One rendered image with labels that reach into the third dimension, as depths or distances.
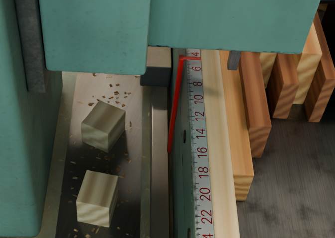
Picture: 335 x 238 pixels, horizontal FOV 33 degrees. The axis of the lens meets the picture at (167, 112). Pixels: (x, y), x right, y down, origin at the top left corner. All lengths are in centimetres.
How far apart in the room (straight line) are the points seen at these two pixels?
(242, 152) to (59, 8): 20
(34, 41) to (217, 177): 18
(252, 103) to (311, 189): 10
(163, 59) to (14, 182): 27
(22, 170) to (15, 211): 7
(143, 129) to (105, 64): 24
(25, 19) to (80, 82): 32
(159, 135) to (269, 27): 23
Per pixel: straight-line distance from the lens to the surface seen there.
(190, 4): 45
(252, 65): 56
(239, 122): 51
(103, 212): 58
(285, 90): 55
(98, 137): 64
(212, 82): 53
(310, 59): 56
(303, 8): 47
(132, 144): 66
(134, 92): 72
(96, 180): 59
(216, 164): 47
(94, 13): 42
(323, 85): 55
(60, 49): 44
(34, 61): 45
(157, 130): 66
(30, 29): 43
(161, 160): 63
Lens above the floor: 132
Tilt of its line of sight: 48 degrees down
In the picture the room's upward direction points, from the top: 7 degrees clockwise
